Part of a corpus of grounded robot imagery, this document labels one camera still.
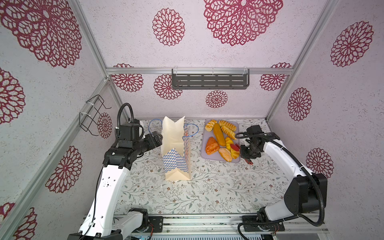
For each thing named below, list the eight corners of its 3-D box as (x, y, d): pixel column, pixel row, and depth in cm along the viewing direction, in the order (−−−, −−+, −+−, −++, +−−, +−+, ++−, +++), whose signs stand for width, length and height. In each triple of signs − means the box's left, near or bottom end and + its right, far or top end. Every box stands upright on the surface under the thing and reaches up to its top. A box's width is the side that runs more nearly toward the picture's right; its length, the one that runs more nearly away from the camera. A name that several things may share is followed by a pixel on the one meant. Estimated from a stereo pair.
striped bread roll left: (204, 130, 116) (204, 126, 113) (210, 121, 122) (211, 117, 118) (210, 133, 114) (210, 129, 111) (216, 124, 120) (217, 120, 117)
